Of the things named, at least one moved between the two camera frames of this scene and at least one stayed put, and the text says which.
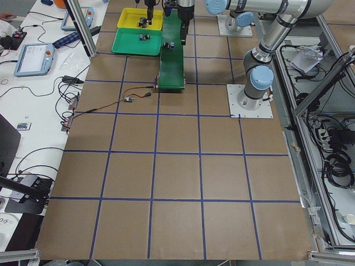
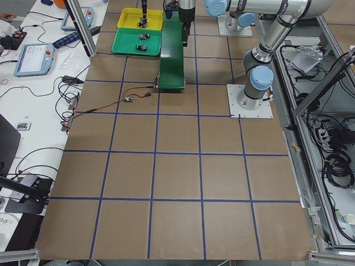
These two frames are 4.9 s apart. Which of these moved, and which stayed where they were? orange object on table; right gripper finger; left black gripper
Moved: right gripper finger
Stayed: left black gripper; orange object on table
